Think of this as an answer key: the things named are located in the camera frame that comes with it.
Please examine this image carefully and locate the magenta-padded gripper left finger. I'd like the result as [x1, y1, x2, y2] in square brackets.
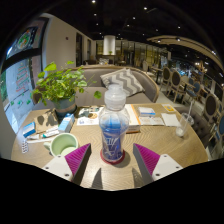
[41, 143, 92, 186]

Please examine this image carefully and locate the grey sofa with wooden frame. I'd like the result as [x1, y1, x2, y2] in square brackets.
[31, 64, 161, 108]

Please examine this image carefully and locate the pill blister pack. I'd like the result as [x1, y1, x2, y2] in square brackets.
[20, 139, 30, 154]

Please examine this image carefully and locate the blue and white small box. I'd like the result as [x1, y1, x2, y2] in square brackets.
[22, 121, 37, 138]

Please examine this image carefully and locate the pale green mug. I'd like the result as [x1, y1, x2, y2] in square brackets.
[43, 132, 80, 158]

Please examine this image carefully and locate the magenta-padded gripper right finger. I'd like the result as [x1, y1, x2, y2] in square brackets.
[132, 143, 184, 186]

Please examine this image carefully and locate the white paper napkin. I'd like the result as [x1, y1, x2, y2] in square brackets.
[161, 112, 182, 128]

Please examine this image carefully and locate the white book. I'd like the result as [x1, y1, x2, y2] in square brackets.
[124, 103, 142, 134]

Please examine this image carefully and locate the light blue small carton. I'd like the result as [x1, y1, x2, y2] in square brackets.
[57, 113, 76, 134]

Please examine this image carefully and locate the grey tufted chair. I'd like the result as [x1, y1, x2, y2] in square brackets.
[173, 104, 214, 148]

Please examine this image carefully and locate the window with festive decals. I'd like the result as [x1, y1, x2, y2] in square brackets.
[0, 18, 49, 134]

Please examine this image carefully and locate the white tube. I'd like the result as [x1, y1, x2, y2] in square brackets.
[26, 129, 60, 141]

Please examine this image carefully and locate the clear drinking glass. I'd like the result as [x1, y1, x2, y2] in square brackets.
[175, 99, 195, 138]

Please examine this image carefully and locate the yellow card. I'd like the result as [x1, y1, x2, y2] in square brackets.
[161, 103, 177, 113]

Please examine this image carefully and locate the group of dining chairs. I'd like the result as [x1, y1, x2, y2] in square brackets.
[149, 64, 224, 158]

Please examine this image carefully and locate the blue and white card pack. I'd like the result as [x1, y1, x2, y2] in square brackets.
[137, 106, 157, 118]

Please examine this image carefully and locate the green potted plant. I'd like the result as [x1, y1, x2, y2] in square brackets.
[31, 60, 103, 118]

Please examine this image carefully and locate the clear bottle with blue label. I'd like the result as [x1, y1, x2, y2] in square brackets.
[98, 83, 130, 164]

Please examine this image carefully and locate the white round column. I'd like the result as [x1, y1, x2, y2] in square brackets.
[102, 34, 117, 56]

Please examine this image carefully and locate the colourful printed leaflet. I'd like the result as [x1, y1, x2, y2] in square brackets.
[76, 105, 104, 127]

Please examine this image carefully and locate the group of ceiling lights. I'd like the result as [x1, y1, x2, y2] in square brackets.
[89, 0, 221, 68]

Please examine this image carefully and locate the flat round red coaster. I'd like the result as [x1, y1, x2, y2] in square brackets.
[99, 149, 126, 165]

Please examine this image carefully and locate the grey chevron pillow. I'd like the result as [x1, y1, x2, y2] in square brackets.
[99, 67, 146, 98]

